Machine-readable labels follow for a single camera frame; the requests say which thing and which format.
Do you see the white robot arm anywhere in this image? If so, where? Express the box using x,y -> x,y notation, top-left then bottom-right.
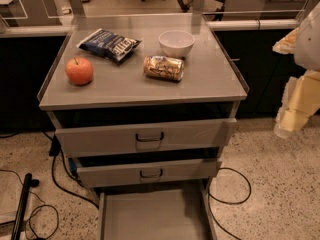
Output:
272,3 -> 320,138

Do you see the middle grey drawer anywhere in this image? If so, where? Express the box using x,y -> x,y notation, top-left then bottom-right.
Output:
77,158 -> 220,188

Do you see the orange soda can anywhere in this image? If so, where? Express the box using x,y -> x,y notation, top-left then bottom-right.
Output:
143,56 -> 184,82

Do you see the black pole on floor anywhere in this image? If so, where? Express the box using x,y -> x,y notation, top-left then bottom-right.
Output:
11,173 -> 39,240

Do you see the bottom grey drawer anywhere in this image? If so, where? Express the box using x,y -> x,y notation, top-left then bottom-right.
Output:
96,184 -> 217,240

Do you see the black floor cable left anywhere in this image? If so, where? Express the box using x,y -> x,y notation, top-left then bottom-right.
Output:
41,130 -> 100,210

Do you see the red apple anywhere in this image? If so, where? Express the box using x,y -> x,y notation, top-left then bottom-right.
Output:
65,57 -> 94,85

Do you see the black floor cable right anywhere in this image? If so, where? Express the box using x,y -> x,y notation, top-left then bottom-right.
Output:
207,167 -> 253,240

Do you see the grey drawer cabinet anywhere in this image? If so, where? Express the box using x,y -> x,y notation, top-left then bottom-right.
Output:
36,13 -> 250,240

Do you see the white bowl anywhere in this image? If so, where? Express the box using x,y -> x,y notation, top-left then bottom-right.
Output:
158,30 -> 195,58

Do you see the grey drawer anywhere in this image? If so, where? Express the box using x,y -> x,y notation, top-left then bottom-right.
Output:
96,184 -> 217,240
56,118 -> 237,158
77,158 -> 220,188

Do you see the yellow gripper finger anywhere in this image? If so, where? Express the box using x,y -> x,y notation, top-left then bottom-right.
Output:
272,28 -> 299,54
274,70 -> 320,138

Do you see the black floor cable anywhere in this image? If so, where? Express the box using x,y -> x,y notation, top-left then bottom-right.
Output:
41,130 -> 100,210
207,167 -> 253,240

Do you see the blue chip bag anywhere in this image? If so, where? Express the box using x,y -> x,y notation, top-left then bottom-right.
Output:
76,29 -> 141,63

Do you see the top grey drawer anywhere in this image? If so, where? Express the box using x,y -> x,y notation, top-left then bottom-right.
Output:
56,118 -> 237,158

